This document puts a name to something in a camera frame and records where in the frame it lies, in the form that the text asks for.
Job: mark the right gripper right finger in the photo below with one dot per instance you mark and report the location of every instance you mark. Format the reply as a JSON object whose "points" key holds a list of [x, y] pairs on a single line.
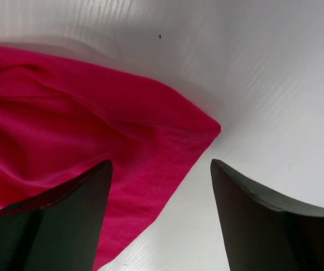
{"points": [[264, 229]]}

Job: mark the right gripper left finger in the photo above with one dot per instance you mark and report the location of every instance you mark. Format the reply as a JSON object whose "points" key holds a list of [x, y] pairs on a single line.
{"points": [[58, 229]]}

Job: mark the red t shirt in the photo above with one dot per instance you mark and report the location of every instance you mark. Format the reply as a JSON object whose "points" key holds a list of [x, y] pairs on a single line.
{"points": [[60, 117]]}

